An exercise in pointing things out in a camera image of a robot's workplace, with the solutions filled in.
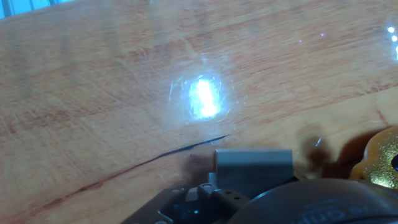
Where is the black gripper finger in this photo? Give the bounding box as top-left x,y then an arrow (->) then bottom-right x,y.
121,172 -> 250,224

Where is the golden piggy bank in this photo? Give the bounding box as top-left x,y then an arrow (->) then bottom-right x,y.
348,125 -> 398,190

